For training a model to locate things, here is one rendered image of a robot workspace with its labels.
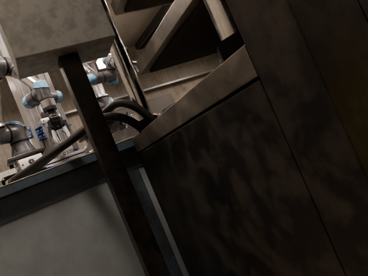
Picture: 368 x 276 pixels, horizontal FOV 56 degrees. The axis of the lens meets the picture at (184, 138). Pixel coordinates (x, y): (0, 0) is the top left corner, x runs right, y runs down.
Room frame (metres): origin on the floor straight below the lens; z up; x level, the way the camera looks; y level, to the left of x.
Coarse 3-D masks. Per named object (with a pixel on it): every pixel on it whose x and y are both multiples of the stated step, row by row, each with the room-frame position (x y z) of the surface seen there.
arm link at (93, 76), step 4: (84, 64) 2.29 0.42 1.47; (84, 68) 2.25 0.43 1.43; (88, 68) 2.25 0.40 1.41; (88, 72) 2.23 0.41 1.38; (92, 72) 2.22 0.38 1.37; (96, 72) 2.23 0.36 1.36; (100, 72) 2.23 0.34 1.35; (88, 76) 2.18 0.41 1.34; (92, 76) 2.18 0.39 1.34; (96, 76) 2.20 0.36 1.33; (100, 76) 2.21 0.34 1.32; (104, 76) 2.23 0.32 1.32; (92, 80) 2.18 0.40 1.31; (96, 80) 2.20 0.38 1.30; (100, 80) 2.22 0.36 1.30; (104, 80) 2.24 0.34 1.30; (92, 84) 2.20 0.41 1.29
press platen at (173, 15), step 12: (180, 0) 0.88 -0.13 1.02; (192, 0) 0.83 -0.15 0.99; (168, 12) 0.95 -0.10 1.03; (180, 12) 0.90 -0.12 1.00; (192, 12) 0.90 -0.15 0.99; (168, 24) 0.97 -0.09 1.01; (180, 24) 0.95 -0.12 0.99; (156, 36) 1.07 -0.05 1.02; (168, 36) 1.01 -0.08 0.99; (156, 48) 1.10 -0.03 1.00; (144, 60) 1.21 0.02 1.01; (156, 60) 1.19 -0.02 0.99; (144, 72) 1.28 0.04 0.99
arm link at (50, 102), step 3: (45, 99) 1.77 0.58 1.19; (48, 99) 1.78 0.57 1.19; (51, 99) 1.79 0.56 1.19; (42, 102) 1.77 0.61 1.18; (45, 102) 1.77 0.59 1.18; (48, 102) 1.77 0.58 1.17; (51, 102) 1.78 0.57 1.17; (54, 102) 1.80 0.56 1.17; (39, 105) 1.78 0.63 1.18; (42, 105) 1.77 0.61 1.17; (45, 105) 1.77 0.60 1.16; (48, 105) 1.77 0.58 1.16; (51, 105) 1.78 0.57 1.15; (54, 105) 1.80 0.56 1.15; (42, 108) 1.78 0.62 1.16
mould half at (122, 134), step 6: (132, 114) 1.72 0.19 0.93; (138, 120) 1.72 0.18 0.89; (120, 132) 1.55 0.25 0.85; (126, 132) 1.56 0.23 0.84; (132, 132) 1.57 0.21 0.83; (138, 132) 1.58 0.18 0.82; (114, 138) 1.53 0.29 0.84; (120, 138) 1.54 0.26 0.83; (126, 138) 1.55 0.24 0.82; (90, 144) 1.72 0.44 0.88; (84, 150) 1.95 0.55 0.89; (90, 150) 1.78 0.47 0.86
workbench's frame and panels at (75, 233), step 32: (96, 160) 1.37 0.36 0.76; (128, 160) 1.43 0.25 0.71; (0, 192) 1.21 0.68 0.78; (32, 192) 1.27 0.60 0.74; (64, 192) 1.31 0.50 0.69; (96, 192) 1.36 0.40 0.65; (0, 224) 1.21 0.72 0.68; (32, 224) 1.26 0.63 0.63; (64, 224) 1.30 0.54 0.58; (96, 224) 1.34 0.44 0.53; (160, 224) 1.44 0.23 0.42; (0, 256) 1.20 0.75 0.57; (32, 256) 1.24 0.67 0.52; (64, 256) 1.28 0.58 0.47; (96, 256) 1.32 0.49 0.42; (128, 256) 1.37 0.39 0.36
